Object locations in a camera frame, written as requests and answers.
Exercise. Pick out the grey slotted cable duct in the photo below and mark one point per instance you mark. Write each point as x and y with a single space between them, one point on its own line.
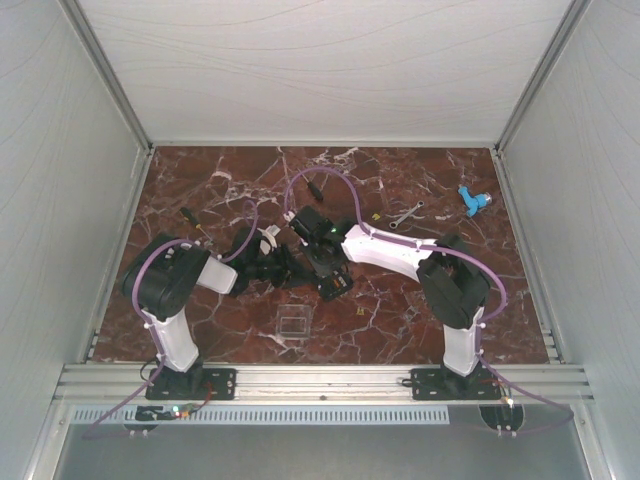
323 415

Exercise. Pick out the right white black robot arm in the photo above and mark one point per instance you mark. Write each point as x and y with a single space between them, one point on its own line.
456 291

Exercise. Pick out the aluminium mounting rail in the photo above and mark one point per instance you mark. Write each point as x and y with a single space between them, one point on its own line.
103 383

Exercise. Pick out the silver wrench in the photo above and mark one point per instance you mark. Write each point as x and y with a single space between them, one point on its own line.
396 223

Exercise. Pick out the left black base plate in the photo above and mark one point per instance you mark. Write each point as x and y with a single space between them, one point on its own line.
195 384

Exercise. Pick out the clear plastic fuse box cover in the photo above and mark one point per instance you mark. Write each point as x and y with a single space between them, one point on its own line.
293 321

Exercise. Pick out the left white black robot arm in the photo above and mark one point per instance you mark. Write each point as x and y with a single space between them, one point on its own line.
160 280

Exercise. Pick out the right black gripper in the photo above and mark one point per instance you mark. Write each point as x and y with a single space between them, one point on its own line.
329 268

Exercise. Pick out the small black screwdriver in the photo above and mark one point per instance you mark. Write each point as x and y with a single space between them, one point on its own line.
315 191

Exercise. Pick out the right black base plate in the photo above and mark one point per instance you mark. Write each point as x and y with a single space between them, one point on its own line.
430 384

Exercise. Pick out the black fuse box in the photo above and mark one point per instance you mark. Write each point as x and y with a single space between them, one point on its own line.
334 285

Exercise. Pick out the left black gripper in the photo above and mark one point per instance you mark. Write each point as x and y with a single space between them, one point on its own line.
290 267

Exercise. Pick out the blue plastic fitting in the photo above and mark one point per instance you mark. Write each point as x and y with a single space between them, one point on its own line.
474 203

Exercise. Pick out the yellow black screwdriver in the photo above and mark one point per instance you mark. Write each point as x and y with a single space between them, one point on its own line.
195 223

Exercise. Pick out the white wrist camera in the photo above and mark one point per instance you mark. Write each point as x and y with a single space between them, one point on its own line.
289 216
270 235

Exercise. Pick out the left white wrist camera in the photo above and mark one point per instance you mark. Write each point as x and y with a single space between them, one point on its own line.
270 235

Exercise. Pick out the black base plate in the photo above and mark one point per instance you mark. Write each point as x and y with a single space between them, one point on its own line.
430 384
195 384

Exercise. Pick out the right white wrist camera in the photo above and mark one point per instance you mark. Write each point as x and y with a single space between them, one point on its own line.
289 216

